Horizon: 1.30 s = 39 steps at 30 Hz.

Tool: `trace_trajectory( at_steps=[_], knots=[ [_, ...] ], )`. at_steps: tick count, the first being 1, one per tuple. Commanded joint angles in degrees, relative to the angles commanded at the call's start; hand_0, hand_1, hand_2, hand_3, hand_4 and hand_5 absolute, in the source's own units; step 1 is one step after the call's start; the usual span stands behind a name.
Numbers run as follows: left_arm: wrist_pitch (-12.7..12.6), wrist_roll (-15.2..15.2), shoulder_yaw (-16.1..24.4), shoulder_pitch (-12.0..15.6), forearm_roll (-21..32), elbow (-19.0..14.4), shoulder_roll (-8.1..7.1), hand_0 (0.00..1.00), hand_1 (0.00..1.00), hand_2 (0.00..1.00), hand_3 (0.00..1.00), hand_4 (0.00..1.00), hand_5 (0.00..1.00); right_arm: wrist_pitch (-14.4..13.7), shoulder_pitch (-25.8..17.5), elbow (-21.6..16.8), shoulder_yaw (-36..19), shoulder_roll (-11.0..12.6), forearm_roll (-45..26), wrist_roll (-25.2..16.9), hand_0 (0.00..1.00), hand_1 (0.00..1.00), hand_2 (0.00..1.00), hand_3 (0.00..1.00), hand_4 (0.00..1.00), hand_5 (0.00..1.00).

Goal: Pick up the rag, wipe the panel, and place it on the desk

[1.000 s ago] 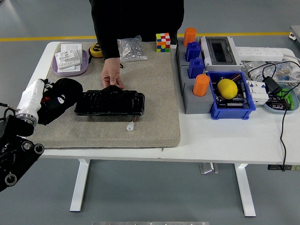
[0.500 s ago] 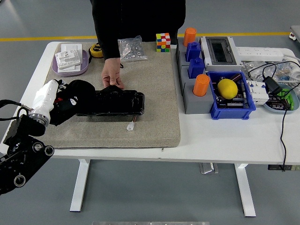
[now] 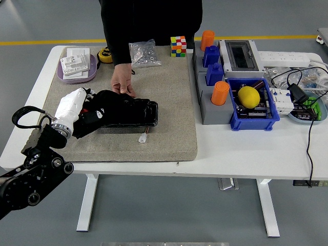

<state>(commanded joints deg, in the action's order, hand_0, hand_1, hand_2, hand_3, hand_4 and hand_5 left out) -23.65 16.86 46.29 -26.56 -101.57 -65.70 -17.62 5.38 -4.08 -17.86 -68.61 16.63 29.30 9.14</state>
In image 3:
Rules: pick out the person's right hand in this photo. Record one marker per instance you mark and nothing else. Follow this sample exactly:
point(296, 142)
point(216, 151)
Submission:
point(123, 77)

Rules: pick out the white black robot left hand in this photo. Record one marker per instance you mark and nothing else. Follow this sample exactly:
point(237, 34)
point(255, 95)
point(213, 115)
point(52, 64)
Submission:
point(69, 105)

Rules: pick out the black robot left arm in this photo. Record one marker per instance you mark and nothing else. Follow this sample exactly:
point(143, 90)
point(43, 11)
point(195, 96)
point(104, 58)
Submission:
point(38, 174)

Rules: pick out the person's right forearm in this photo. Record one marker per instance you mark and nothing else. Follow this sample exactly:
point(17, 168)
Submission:
point(119, 48)

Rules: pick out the black desk control box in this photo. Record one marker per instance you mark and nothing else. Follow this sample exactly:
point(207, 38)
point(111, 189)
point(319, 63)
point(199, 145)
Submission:
point(317, 183)

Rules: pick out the yellow black tape measure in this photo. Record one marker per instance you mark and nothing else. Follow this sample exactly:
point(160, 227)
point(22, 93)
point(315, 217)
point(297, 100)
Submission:
point(104, 56)

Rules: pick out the white thin cover plate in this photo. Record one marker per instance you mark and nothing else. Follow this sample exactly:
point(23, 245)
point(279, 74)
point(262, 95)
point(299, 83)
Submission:
point(77, 76)

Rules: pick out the purple oval tray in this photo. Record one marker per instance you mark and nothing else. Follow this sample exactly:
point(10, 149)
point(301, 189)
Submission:
point(92, 73)

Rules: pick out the clear bag of screws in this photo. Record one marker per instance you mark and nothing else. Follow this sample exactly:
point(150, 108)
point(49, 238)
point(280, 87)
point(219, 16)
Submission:
point(144, 53)

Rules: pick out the white socket module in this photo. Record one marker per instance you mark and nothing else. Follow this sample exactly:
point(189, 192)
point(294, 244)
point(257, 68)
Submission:
point(74, 65)

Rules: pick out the grey-brown mat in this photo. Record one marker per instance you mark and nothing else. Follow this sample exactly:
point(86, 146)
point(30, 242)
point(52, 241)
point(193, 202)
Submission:
point(166, 115)

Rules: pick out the colourful puzzle cube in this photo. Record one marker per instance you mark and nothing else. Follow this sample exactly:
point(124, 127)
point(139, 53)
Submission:
point(178, 47)

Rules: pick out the person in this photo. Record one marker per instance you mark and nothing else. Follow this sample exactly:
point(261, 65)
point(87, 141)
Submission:
point(153, 18)

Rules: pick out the grey block base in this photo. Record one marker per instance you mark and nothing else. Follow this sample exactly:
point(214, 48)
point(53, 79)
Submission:
point(197, 57)
point(215, 114)

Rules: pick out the blue block with knob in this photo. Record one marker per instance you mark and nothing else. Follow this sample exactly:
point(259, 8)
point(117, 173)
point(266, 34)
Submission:
point(214, 75)
point(211, 56)

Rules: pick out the orange cylinder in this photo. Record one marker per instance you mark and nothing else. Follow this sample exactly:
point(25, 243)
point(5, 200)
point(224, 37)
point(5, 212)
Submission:
point(220, 93)
point(207, 38)

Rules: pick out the white table leg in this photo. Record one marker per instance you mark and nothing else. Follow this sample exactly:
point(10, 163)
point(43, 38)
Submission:
point(269, 210)
point(87, 205)

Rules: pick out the grey distribution box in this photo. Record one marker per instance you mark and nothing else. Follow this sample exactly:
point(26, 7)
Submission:
point(241, 55)

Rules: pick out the yellow lemon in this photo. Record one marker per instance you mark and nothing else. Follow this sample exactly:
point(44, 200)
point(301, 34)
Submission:
point(248, 97)

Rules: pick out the brown cylindrical capacitor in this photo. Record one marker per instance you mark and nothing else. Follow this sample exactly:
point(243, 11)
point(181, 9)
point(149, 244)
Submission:
point(257, 84)

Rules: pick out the blue plastic bin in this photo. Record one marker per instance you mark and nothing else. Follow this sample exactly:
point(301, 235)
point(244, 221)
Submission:
point(252, 124)

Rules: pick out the dark circuit board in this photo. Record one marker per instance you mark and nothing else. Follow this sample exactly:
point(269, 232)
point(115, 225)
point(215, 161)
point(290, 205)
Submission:
point(256, 112)

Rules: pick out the clear bag of parts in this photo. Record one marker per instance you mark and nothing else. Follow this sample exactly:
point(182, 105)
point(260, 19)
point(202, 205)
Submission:
point(276, 73)

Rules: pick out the white circuit breaker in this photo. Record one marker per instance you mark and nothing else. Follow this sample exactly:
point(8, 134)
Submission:
point(282, 102)

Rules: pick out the white power strip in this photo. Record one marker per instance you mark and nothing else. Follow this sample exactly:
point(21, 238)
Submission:
point(284, 59)

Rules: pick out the black power adapter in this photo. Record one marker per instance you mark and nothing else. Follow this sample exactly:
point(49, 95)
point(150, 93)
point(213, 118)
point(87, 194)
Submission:
point(297, 93)

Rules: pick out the dark electronic modules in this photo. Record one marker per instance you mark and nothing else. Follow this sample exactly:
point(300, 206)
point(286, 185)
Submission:
point(303, 114)

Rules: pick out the green terminal blocks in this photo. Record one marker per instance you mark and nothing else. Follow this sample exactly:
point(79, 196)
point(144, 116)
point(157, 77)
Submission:
point(315, 109)

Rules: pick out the light blue tray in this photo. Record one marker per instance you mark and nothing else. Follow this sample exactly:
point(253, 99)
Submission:
point(321, 118)

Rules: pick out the white flat switch plate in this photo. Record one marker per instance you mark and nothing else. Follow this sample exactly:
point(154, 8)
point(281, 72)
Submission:
point(78, 52)

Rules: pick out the silver metal bracket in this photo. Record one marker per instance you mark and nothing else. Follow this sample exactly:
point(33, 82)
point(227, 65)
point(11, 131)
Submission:
point(226, 184)

